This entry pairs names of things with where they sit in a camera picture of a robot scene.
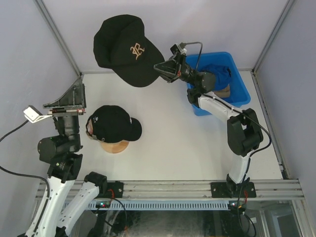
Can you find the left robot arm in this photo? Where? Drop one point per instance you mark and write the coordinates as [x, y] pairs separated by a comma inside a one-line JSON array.
[[61, 153]]

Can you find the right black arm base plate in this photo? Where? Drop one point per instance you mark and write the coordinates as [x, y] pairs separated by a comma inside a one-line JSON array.
[[222, 190]]

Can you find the right aluminium frame post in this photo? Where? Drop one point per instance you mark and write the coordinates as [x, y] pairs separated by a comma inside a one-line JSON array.
[[274, 33]]

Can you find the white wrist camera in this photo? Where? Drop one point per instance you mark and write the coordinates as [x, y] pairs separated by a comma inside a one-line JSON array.
[[178, 48], [33, 115]]

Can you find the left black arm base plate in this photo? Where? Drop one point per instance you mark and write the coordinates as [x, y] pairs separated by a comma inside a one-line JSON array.
[[112, 190]]

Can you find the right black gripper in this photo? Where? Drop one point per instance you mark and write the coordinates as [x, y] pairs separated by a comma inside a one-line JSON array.
[[173, 67]]

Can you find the aluminium front rail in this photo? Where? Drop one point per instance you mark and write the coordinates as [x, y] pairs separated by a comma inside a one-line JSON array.
[[199, 190]]

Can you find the tan cap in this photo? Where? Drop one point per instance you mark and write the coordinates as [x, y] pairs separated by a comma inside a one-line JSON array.
[[223, 93]]

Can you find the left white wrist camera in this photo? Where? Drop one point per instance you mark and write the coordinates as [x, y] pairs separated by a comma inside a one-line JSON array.
[[33, 115]]

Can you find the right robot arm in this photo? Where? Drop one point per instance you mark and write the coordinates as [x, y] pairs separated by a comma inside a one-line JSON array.
[[244, 134]]

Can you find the grey slotted cable duct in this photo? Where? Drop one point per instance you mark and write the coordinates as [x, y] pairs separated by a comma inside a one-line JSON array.
[[158, 205]]

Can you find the left aluminium frame post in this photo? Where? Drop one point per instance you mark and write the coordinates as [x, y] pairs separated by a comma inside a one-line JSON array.
[[57, 35]]

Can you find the black cap gold logo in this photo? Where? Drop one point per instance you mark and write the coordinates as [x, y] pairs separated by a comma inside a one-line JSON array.
[[121, 45]]

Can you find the black baseball cap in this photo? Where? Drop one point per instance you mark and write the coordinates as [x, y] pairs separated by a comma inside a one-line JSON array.
[[114, 124]]

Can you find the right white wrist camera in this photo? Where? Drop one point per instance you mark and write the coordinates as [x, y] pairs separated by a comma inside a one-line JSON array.
[[178, 48]]

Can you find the blue plastic bin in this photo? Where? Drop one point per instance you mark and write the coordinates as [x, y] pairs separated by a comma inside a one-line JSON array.
[[239, 95]]

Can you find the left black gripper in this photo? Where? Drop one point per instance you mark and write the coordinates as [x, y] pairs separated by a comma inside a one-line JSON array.
[[72, 102]]

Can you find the blue baseball cap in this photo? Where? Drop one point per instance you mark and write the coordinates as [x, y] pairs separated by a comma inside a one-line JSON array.
[[222, 73]]

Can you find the wooden hat stand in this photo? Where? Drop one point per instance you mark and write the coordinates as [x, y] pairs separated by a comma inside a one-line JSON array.
[[114, 148]]

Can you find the aluminium frame post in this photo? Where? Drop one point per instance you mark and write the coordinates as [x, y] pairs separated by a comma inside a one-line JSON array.
[[57, 35], [274, 33]]

